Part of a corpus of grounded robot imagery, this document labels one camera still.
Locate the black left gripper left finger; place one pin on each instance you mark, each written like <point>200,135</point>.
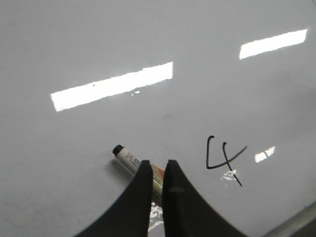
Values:
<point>129,214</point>

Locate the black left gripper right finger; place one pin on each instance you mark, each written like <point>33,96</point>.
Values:
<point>186,213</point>

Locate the white black whiteboard marker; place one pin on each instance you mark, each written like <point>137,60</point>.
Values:
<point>132,163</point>

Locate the white whiteboard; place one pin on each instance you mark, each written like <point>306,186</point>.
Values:
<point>225,87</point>

